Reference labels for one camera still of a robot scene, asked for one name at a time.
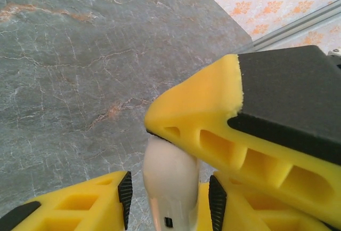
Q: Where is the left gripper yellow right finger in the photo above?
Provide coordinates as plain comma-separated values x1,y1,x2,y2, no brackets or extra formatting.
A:
198,172,338,231

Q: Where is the white earbud charging case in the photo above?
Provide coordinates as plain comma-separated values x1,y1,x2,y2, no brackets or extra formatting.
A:
142,137,200,231

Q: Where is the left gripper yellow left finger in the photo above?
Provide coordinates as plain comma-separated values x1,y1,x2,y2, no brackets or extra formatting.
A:
0,171,133,231

